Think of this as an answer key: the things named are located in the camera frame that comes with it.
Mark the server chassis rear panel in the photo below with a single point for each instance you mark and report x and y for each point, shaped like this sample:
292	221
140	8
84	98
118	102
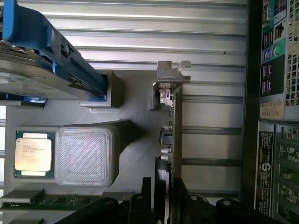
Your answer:
253	70

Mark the grey printed parts rack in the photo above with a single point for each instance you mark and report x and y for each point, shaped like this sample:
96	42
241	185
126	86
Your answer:
140	121

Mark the beige service tag label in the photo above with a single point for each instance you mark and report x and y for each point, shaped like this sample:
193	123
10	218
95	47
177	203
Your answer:
272	110

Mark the graphics card with metal bracket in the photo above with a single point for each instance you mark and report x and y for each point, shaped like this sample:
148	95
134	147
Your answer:
177	130

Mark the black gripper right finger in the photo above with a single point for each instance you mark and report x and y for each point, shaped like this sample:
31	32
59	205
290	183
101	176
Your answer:
181	205

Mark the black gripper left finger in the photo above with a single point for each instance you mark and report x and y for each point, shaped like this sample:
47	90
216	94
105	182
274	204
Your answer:
146	205

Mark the CPU with silver heat spreader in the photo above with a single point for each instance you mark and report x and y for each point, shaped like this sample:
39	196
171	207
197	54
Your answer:
32	152

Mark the hard disk in blue caddy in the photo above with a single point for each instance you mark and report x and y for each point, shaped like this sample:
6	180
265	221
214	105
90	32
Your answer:
53	58

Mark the green RAM stick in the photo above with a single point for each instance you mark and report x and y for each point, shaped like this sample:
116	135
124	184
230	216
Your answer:
58	202

